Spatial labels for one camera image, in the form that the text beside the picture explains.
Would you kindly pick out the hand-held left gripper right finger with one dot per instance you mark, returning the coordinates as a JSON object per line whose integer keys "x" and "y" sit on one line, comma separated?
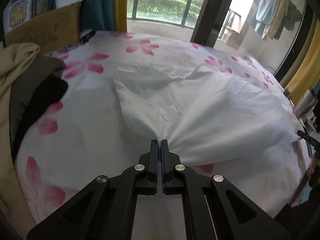
{"x": 165, "y": 155}

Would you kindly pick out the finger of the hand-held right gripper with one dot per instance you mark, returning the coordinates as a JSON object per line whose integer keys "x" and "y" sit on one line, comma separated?
{"x": 304, "y": 135}

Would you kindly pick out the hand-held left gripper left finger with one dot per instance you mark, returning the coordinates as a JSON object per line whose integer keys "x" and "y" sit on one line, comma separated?
{"x": 154, "y": 155}

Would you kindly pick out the white garment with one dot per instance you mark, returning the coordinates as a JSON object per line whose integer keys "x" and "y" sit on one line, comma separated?
{"x": 200, "y": 110}

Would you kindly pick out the person's right hand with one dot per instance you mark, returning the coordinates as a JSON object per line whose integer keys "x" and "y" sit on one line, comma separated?
{"x": 313, "y": 167}

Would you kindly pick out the white kettle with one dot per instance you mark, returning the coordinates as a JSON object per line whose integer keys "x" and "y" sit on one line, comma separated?
{"x": 309, "y": 120}

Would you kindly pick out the steel flask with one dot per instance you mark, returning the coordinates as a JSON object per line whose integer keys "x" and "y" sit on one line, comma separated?
{"x": 305, "y": 102}

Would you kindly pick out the yellow curtain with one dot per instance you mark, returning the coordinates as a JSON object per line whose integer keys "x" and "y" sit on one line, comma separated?
{"x": 121, "y": 5}
{"x": 303, "y": 80}

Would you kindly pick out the pink floral bedsheet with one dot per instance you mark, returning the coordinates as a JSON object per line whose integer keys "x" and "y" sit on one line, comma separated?
{"x": 95, "y": 120}

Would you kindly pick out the person's dark clothing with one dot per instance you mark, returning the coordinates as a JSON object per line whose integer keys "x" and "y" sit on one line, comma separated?
{"x": 302, "y": 217}

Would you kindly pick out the small brown carton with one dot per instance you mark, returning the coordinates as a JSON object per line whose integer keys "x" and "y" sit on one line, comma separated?
{"x": 236, "y": 38}

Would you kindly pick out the hanging dark green garment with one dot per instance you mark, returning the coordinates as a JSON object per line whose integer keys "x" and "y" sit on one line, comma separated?
{"x": 292, "y": 15}

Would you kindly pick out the hanging light blue towel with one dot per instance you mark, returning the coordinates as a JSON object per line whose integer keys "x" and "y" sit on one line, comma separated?
{"x": 263, "y": 12}

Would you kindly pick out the dark grey cloth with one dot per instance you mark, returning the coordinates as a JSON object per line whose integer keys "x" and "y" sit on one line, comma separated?
{"x": 37, "y": 87}

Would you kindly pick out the black tube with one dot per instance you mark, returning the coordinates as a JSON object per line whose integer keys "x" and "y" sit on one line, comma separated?
{"x": 87, "y": 36}

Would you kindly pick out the balcony railing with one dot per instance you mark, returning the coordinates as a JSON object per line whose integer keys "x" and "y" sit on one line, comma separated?
{"x": 185, "y": 10}

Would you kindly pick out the teal curtain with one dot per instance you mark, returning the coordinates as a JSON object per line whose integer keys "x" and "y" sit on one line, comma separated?
{"x": 100, "y": 5}

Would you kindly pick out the large cardboard box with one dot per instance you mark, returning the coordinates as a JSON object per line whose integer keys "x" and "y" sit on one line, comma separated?
{"x": 45, "y": 30}

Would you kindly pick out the beige cloth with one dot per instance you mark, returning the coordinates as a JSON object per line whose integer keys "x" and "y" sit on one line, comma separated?
{"x": 12, "y": 65}

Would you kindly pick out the printed small box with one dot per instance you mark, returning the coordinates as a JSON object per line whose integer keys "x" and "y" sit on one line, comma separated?
{"x": 22, "y": 12}

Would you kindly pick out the dark sliding door frame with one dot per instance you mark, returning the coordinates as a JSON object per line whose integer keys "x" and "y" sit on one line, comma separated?
{"x": 212, "y": 12}

